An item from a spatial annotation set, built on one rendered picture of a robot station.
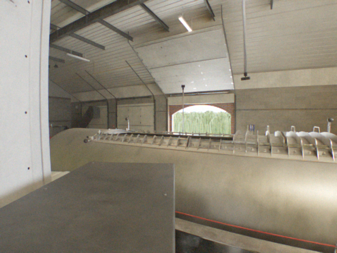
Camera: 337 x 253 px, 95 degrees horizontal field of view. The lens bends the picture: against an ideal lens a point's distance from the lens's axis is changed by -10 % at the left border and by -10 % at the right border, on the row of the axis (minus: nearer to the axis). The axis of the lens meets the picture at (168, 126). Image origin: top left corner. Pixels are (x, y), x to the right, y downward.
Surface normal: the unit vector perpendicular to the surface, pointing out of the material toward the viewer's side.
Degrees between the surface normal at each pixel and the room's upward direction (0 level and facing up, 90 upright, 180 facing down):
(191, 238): 90
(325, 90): 90
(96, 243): 0
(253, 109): 90
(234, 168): 46
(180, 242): 90
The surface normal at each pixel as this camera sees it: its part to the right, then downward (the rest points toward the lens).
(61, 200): 0.00, -1.00
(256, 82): -0.47, 0.04
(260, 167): -0.32, -0.71
